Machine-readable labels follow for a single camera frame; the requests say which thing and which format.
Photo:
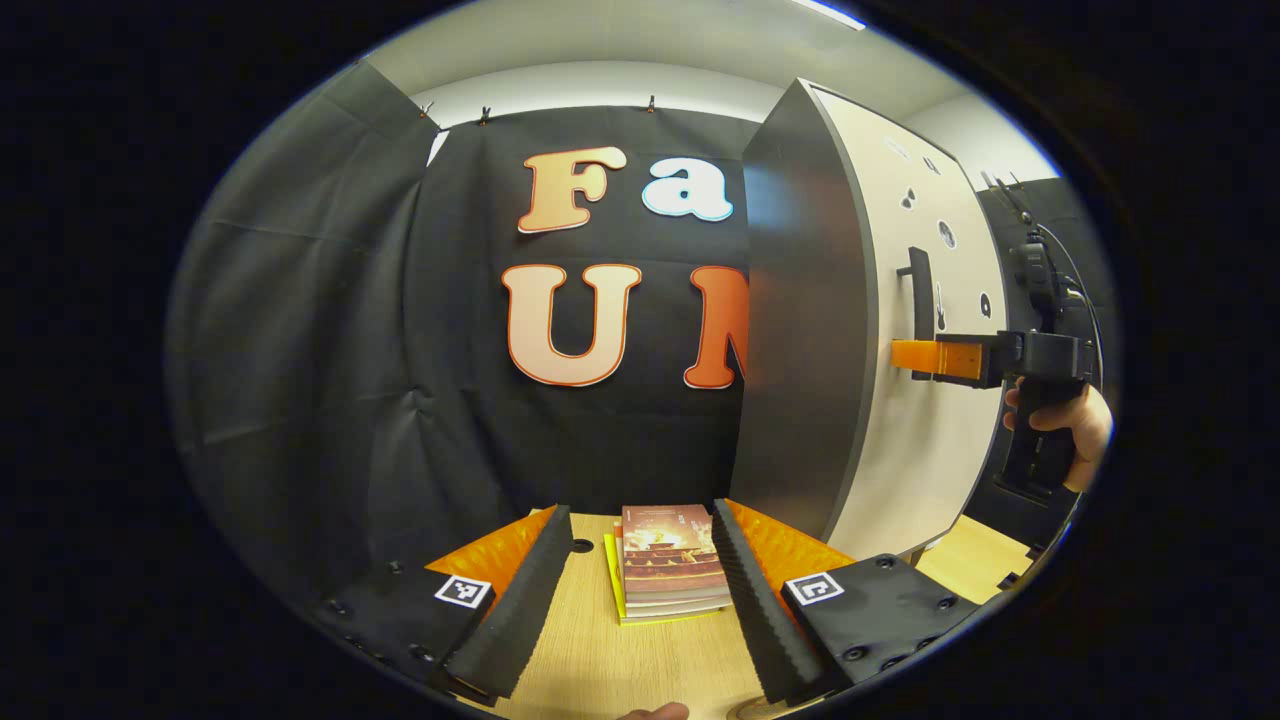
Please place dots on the grey cabinet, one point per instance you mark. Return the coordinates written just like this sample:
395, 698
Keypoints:
800, 350

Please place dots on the white-edged book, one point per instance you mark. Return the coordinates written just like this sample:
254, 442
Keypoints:
680, 600

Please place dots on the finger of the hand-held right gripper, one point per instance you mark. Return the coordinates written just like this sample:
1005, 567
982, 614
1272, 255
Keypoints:
935, 358

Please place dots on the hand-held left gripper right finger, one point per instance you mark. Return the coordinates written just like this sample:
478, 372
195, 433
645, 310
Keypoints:
755, 610

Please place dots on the white cabinet door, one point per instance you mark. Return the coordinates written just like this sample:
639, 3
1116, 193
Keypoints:
920, 470

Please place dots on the black backdrop cloth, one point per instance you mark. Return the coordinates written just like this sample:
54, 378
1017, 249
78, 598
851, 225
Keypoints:
300, 350

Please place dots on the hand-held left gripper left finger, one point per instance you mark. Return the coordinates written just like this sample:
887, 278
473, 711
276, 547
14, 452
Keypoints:
520, 620

